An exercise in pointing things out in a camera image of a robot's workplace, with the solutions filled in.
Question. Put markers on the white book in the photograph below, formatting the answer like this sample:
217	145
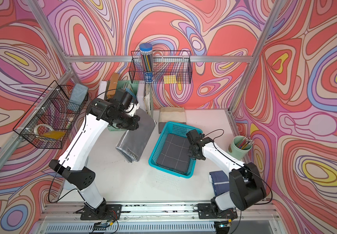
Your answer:
102	89

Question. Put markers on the blue lidded pencil tube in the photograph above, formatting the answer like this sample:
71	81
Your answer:
146	54

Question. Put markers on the black wire basket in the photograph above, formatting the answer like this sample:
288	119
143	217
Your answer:
53	108
166	62

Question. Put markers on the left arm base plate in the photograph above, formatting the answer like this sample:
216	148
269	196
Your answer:
104	212

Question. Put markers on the beige and grey folded pillowcase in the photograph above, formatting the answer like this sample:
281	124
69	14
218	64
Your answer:
171	114

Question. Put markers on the back black wire basket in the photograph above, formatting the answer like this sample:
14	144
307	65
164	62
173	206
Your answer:
166	62

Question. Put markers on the grey blue sponge block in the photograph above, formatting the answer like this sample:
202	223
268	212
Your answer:
78	94

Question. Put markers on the navy pillowcase with yellow stripe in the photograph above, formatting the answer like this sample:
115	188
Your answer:
219	181

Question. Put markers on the green file organizer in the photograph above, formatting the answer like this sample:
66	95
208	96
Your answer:
145	99

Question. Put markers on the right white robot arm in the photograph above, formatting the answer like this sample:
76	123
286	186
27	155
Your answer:
246	187

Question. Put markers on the brown folder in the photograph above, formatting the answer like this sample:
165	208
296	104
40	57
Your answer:
111	90

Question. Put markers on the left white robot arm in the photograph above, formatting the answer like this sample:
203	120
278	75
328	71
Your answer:
71	164

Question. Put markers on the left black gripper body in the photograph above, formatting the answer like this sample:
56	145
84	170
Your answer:
129	122

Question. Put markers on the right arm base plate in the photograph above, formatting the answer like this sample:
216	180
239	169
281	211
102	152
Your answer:
209	211

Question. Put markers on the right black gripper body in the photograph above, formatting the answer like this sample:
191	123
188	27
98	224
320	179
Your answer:
191	153

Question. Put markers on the white tape roll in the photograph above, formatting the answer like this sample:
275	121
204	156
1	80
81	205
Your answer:
42	129

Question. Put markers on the yellow card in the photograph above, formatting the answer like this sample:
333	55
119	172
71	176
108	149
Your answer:
56	135

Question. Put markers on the green pencil cup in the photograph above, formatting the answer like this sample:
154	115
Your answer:
240	146

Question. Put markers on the white binder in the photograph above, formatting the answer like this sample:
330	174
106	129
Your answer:
140	95

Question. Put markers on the yellow sticky notes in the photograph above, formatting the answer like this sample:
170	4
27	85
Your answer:
170	79

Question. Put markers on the left black wire basket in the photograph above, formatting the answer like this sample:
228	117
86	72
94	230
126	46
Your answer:
53	108

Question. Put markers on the grey pillowcase with label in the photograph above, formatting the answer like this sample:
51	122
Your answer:
132	144

